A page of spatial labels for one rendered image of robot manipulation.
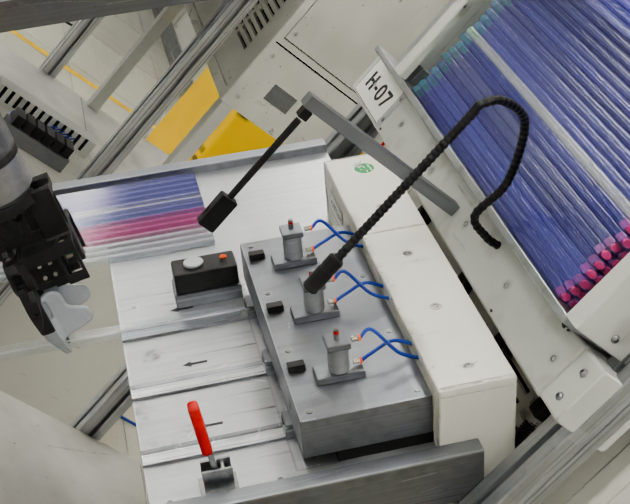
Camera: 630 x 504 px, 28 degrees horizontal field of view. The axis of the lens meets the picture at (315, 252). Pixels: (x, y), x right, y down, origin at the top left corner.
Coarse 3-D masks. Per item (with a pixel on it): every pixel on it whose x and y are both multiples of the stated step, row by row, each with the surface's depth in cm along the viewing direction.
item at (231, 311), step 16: (144, 320) 146; (160, 320) 146; (176, 320) 145; (192, 320) 146; (208, 320) 146; (80, 336) 144; (96, 336) 144; (112, 336) 144; (128, 336) 145; (0, 352) 142; (16, 352) 143; (32, 352) 143
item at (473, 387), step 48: (336, 192) 156; (384, 192) 153; (384, 240) 144; (432, 240) 143; (384, 288) 137; (432, 288) 135; (432, 336) 128; (480, 336) 128; (432, 384) 123; (480, 384) 121; (480, 432) 125
